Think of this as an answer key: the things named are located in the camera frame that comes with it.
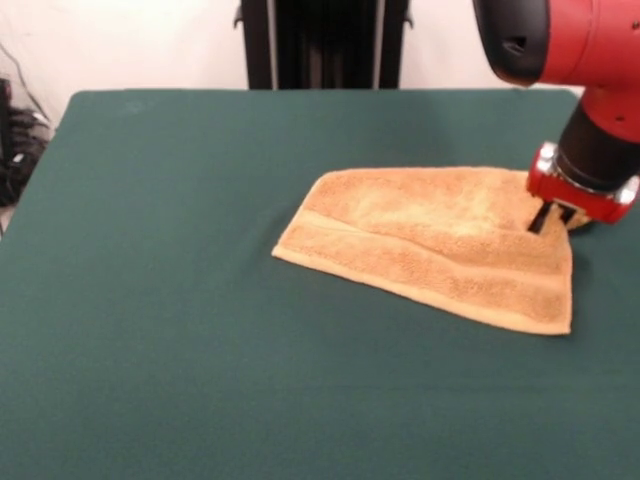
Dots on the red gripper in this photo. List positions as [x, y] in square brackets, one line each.
[580, 200]

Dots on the tan terry towel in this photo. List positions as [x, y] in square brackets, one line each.
[425, 250]

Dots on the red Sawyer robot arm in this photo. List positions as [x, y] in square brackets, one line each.
[590, 60]

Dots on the black upright stand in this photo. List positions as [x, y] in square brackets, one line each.
[325, 45]

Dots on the dark green table cloth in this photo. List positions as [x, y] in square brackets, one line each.
[200, 350]

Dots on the black box device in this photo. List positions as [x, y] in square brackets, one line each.
[4, 115]

